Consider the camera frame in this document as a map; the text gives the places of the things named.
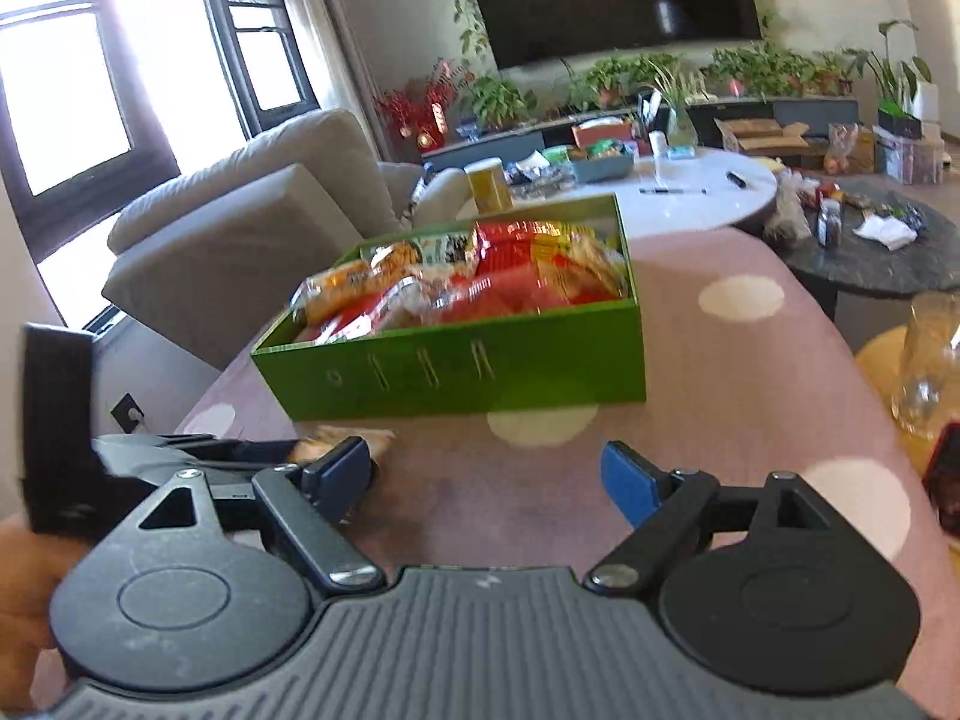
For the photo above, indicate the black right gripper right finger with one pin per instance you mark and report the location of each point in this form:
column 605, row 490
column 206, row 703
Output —
column 665, row 511

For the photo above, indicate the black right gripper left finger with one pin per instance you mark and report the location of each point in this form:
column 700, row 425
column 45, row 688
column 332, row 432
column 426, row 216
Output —
column 322, row 509

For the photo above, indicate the person's left hand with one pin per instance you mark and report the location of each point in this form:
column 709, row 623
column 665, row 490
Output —
column 33, row 566

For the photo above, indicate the pink polka dot tablecloth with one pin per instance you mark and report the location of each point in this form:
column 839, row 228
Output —
column 744, row 374

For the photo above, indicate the orange snack bag in box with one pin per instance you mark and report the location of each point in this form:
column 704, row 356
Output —
column 321, row 296

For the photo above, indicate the beige fabric sofa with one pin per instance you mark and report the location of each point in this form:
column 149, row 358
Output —
column 208, row 259

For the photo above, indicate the red chip bag in box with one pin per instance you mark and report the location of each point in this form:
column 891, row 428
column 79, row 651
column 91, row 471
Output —
column 531, row 267

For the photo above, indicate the clear drinking glass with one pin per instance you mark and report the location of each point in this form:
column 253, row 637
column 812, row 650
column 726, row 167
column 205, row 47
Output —
column 925, row 396

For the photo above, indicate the white round coffee table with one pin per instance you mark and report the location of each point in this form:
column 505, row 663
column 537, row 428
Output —
column 663, row 196

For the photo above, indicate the small dark glass jar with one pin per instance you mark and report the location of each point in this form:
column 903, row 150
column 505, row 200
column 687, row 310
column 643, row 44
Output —
column 829, row 224

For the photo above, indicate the black marker pen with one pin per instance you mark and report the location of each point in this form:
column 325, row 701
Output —
column 735, row 179

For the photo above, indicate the dark marble round table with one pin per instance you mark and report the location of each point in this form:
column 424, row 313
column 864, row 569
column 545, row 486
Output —
column 868, row 268

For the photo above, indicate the teal snack tray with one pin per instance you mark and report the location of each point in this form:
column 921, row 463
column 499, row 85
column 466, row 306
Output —
column 604, row 161

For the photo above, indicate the white crumpled tissue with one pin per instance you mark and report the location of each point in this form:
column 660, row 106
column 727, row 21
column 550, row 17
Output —
column 889, row 231

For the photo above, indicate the yellow cylindrical can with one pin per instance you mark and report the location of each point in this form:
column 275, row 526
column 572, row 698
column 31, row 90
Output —
column 487, row 181

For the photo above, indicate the open cardboard box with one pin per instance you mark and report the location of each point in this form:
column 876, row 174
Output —
column 767, row 138

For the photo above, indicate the red flower decoration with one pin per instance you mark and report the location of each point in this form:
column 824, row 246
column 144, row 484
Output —
column 419, row 110

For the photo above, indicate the glass vase with green plant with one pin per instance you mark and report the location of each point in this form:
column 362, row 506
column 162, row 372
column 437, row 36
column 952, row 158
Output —
column 679, row 88

